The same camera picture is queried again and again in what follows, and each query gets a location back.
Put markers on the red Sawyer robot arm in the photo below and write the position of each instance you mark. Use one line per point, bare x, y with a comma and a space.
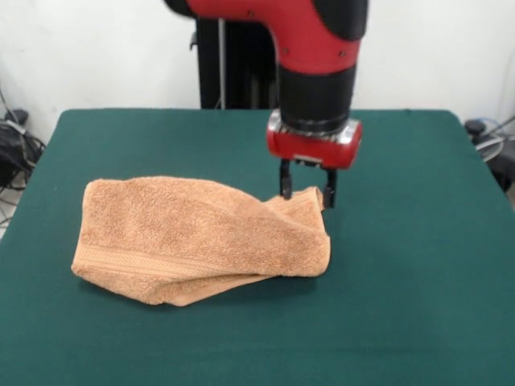
314, 40

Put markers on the tan terry towel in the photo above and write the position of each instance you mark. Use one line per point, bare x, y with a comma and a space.
181, 233

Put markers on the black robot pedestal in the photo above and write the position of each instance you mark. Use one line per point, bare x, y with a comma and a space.
233, 64

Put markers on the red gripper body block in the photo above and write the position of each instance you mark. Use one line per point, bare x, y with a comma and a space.
318, 149

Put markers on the small black plug box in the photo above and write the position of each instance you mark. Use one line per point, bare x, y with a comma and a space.
475, 127

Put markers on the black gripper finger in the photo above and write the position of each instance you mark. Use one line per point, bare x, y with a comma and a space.
286, 181
330, 193

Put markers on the dark green table cloth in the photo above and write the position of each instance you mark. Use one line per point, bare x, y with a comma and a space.
402, 261

